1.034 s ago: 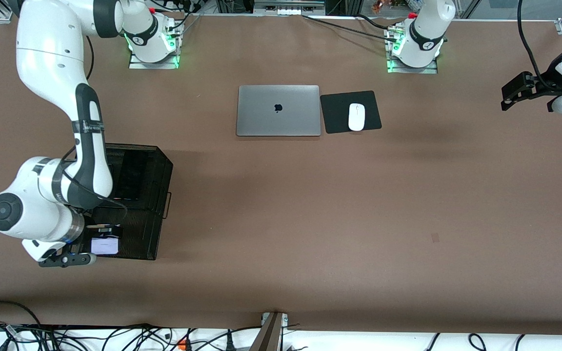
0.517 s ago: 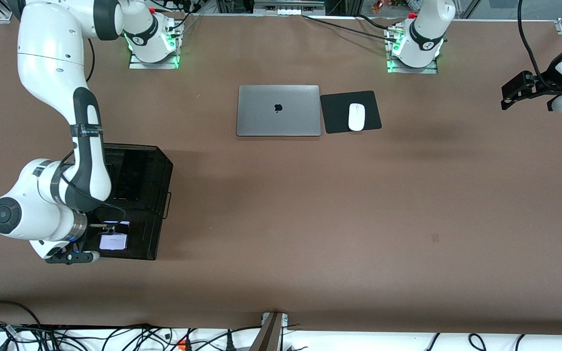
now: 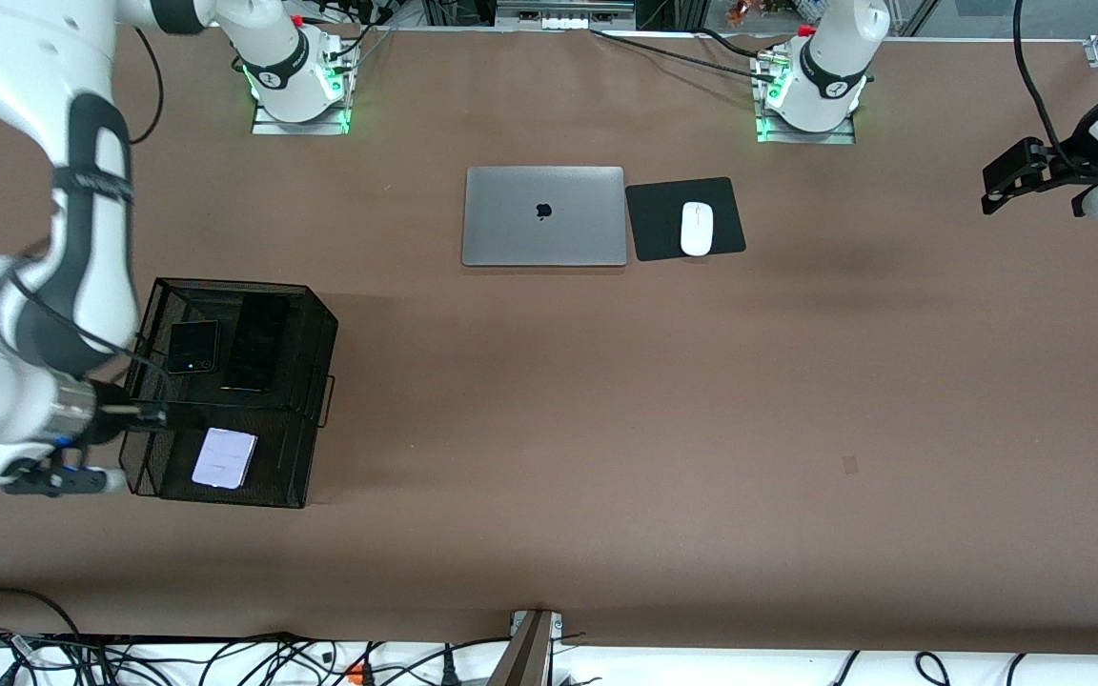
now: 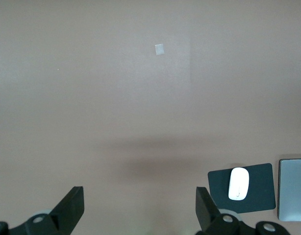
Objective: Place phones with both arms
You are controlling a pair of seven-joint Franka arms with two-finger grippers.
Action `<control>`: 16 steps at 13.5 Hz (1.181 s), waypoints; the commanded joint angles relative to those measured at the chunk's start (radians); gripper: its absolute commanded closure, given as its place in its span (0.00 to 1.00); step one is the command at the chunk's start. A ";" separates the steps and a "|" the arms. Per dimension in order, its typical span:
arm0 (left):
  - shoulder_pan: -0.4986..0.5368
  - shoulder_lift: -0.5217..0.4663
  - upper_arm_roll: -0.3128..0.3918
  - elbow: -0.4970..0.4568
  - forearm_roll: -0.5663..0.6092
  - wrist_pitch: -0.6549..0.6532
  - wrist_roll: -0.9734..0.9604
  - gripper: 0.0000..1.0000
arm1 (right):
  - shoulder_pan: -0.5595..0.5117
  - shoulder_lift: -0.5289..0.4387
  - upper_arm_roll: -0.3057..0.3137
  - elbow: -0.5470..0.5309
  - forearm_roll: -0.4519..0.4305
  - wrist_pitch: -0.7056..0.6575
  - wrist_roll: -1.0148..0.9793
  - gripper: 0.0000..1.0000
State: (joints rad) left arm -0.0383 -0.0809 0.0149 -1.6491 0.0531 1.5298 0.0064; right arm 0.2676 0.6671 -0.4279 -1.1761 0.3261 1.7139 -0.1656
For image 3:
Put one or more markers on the white power strip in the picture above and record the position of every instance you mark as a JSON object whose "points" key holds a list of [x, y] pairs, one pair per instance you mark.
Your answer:
{"points": [[559, 19]]}

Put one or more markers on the metal table bracket post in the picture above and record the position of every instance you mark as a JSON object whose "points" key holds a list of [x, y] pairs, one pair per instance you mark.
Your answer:
{"points": [[528, 653]]}

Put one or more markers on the small black flip phone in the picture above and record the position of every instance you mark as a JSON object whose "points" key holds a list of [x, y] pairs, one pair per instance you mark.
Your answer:
{"points": [[193, 347]]}

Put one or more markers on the silver closed laptop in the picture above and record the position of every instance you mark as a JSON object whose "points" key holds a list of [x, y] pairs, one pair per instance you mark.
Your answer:
{"points": [[543, 216]]}

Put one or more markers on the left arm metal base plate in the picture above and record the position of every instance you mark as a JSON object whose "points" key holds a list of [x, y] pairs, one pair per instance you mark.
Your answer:
{"points": [[806, 137]]}

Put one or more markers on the black mesh two-tier tray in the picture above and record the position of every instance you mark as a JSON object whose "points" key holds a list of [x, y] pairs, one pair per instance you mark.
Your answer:
{"points": [[273, 448]]}

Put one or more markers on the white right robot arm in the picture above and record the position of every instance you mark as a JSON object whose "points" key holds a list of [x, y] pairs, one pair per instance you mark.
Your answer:
{"points": [[34, 191]]}

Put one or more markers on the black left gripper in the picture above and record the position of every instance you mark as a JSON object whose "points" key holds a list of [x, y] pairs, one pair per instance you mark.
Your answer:
{"points": [[1075, 158]]}

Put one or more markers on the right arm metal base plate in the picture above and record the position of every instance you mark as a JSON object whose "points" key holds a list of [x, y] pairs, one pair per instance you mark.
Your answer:
{"points": [[301, 127]]}

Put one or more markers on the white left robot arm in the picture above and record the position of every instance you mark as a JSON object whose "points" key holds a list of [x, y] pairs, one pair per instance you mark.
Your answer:
{"points": [[830, 57]]}

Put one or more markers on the black mouse pad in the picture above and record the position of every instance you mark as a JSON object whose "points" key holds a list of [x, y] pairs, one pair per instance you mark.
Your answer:
{"points": [[663, 224]]}

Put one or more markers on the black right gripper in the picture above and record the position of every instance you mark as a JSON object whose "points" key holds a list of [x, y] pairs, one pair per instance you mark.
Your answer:
{"points": [[111, 425]]}

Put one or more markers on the white computer mouse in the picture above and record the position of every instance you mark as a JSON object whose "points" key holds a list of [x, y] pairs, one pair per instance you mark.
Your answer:
{"points": [[697, 229]]}

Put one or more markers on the lavender flip phone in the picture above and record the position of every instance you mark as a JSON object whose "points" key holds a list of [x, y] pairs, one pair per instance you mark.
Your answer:
{"points": [[225, 458]]}

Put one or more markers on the black slab smartphone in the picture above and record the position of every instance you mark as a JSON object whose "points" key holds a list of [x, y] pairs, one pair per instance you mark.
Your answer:
{"points": [[255, 343]]}

